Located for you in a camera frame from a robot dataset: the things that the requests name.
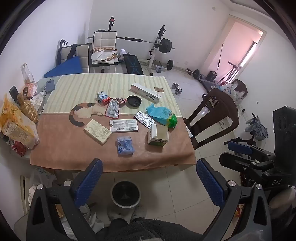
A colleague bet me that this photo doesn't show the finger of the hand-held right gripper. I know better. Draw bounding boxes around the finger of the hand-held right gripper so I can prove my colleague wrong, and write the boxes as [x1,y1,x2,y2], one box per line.
[219,152,275,173]
[228,141,275,161]

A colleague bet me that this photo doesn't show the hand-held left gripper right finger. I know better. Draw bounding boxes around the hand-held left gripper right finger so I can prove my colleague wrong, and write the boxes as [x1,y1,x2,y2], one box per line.
[196,158,271,241]

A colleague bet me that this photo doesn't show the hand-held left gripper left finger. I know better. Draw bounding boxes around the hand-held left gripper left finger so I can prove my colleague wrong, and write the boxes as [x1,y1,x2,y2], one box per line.
[26,158,103,241]

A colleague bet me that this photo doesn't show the white trash bin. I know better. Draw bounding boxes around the white trash bin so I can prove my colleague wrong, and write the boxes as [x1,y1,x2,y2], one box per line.
[110,180,141,209]

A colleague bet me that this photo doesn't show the cream medicine box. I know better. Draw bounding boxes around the cream medicine box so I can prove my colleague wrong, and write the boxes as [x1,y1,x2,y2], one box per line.
[84,119,112,145]

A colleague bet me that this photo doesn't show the white barcode box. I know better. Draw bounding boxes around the white barcode box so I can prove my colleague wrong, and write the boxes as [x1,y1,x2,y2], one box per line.
[109,119,139,133]

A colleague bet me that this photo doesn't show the blue green plastic bag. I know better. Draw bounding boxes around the blue green plastic bag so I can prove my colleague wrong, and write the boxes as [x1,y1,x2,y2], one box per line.
[146,103,178,128]

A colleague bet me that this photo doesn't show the long white toothpaste box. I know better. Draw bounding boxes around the long white toothpaste box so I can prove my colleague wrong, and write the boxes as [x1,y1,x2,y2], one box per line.
[130,83,162,104]

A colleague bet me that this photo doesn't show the blue grey clothes pile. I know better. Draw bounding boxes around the blue grey clothes pile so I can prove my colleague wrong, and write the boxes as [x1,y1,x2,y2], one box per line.
[245,113,269,141]

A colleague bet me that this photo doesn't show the small red box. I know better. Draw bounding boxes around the small red box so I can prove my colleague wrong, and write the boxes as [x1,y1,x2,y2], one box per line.
[233,204,245,218]

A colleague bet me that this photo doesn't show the grey fluffy slipper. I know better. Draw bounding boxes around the grey fluffy slipper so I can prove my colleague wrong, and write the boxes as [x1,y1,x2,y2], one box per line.
[131,205,147,222]
[107,207,126,224]

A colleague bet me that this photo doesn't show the dark wooden chair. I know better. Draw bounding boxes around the dark wooden chair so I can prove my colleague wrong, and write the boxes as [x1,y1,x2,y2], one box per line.
[183,88,240,150]

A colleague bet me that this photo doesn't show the blue plastic wrapper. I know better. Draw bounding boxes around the blue plastic wrapper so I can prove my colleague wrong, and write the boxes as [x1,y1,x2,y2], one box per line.
[116,136,135,156]

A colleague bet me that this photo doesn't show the white plastic bags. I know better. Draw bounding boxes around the white plastic bags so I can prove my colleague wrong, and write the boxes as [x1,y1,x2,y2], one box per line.
[220,83,246,102]

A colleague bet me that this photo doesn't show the open white green carton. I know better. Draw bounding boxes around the open white green carton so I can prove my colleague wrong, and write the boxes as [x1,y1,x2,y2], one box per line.
[147,124,170,146]

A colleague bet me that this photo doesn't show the person's dark trouser legs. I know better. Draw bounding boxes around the person's dark trouser legs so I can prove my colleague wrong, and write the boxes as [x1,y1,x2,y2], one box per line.
[109,217,204,241]

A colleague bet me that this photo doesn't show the clear medicine pouch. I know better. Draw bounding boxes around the clear medicine pouch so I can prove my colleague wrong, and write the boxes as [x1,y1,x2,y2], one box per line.
[105,98,121,120]

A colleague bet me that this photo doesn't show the red drink can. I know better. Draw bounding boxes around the red drink can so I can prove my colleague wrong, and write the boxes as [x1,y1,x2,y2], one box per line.
[9,139,27,157]

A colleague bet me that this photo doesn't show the chrome dumbbell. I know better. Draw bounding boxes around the chrome dumbbell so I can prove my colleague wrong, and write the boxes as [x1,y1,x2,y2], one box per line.
[172,82,183,95]

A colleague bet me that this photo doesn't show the barbell on floor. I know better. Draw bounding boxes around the barbell on floor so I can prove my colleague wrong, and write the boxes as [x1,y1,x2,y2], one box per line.
[166,60,201,81]

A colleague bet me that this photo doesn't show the silver blister pack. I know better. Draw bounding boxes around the silver blister pack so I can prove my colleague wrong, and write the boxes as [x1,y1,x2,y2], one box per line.
[134,111,155,128]

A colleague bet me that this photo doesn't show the yellow snack bag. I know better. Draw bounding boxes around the yellow snack bag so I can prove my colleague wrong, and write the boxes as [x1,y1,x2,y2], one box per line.
[0,97,40,149]

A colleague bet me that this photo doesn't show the black round lid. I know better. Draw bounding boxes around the black round lid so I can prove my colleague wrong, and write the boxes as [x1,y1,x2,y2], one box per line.
[127,95,142,108]

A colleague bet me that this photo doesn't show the gold bottle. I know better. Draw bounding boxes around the gold bottle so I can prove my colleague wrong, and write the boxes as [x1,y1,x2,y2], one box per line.
[17,93,39,123]

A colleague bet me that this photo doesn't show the blue exercise mat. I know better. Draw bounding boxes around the blue exercise mat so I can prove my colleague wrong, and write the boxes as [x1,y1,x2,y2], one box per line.
[44,57,82,78]

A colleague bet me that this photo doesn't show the barbell on rack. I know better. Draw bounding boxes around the barbell on rack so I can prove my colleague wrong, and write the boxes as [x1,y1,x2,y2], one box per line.
[88,36,175,53]

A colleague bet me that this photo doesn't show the clear glass bottle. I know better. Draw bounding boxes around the clear glass bottle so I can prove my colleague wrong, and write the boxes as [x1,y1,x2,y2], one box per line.
[21,62,35,84]

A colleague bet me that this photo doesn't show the patterned cloth on chair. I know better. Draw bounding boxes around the patterned cloth on chair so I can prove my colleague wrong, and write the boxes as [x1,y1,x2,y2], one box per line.
[91,47,119,65]

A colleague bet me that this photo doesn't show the black weight bench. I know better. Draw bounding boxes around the black weight bench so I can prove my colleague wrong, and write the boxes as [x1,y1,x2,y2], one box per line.
[123,53,144,75]

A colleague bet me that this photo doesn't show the white padded chair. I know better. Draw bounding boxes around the white padded chair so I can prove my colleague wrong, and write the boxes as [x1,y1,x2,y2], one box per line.
[92,31,119,73]
[60,44,91,75]

